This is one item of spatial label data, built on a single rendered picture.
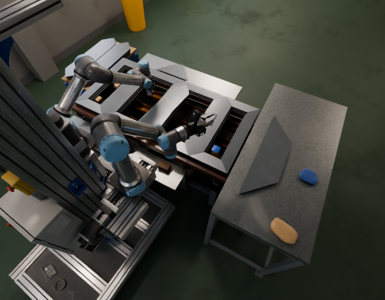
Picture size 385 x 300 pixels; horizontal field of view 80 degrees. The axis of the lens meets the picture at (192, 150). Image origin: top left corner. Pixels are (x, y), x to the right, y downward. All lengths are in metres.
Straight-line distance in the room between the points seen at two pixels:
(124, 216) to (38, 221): 0.46
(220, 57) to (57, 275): 3.63
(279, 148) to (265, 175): 0.25
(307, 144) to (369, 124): 2.15
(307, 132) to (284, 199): 0.59
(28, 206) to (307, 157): 1.75
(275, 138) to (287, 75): 2.41
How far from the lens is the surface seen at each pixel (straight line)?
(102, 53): 2.93
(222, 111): 2.11
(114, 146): 0.97
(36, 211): 1.51
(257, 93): 3.63
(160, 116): 2.08
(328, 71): 4.45
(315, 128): 1.98
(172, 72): 2.60
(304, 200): 1.63
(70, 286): 2.45
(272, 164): 1.64
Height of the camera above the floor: 2.44
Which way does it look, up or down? 58 degrees down
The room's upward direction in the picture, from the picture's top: straight up
